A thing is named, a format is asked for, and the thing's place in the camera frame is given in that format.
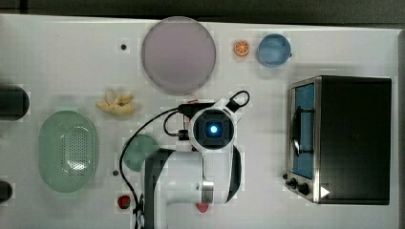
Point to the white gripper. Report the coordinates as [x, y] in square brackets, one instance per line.
[212, 125]

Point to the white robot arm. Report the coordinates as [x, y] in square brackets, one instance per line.
[208, 170]

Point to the green plastic strainer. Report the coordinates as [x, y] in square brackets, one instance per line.
[68, 155]

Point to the pink strawberry toy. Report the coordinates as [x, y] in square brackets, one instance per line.
[202, 207]

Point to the green plastic mug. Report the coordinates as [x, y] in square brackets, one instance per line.
[138, 150]

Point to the large lilac plate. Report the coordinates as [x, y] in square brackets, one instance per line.
[178, 54]

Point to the orange slice toy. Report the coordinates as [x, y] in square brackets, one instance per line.
[241, 48]

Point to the yellow plush peeled banana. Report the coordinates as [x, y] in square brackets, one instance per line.
[116, 104]

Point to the blue plastic bowl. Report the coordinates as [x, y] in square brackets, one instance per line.
[274, 50]

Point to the small red strawberry toy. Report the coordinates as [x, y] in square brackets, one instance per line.
[124, 202]

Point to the silver black toaster oven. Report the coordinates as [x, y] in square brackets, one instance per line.
[339, 140]

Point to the black frying pan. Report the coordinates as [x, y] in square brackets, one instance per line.
[14, 102]

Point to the dark cylindrical cup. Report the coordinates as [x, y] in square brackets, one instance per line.
[5, 191]

